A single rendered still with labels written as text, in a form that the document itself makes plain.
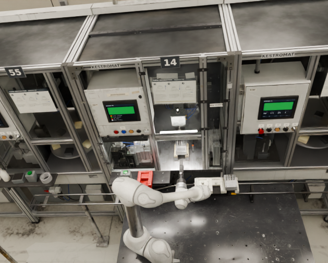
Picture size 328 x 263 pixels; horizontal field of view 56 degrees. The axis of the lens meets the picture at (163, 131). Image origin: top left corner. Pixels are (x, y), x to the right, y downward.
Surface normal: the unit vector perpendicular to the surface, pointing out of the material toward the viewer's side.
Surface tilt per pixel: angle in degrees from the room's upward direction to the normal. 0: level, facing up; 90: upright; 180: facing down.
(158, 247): 6
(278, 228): 0
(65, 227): 0
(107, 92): 90
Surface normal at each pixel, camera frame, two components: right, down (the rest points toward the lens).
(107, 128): -0.05, 0.69
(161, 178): -0.11, -0.71
